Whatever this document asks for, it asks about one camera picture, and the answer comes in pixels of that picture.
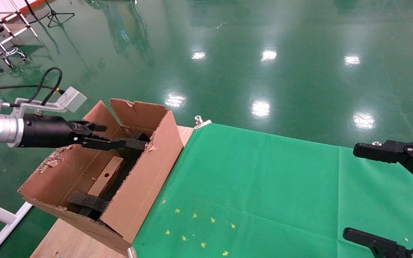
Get white metal rack frame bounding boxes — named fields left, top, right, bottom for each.
left=0, top=0, right=38, bottom=75

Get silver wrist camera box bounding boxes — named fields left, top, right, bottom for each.
left=0, top=86, right=87, bottom=116

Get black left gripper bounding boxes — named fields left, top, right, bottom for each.
left=19, top=114, right=127, bottom=151

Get black camera cable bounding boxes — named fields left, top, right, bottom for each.
left=0, top=67, right=66, bottom=108

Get black round-base stand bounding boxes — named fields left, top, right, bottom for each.
left=23, top=0, right=50, bottom=24

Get black tripod stand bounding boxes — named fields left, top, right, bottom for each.
left=43, top=0, right=75, bottom=29

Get green table cloth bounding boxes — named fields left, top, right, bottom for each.
left=131, top=123, right=413, bottom=258

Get large open cardboard carton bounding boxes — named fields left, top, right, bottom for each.
left=18, top=99, right=185, bottom=256

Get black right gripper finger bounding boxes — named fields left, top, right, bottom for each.
left=342, top=228, right=413, bottom=258
left=352, top=139, right=413, bottom=193

